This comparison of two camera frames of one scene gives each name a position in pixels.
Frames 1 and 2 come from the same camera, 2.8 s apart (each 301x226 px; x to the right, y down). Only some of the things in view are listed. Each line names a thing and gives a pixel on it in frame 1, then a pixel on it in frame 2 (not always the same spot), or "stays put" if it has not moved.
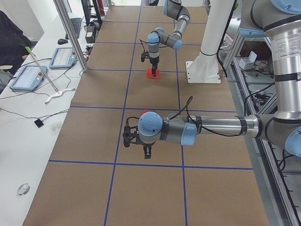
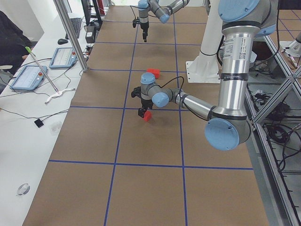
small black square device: x=39 y=124 stays put
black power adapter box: x=91 y=34 stays put
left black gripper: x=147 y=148 to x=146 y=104
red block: x=157 y=75 stays put
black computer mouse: x=62 y=41 stays put
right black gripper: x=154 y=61 to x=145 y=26
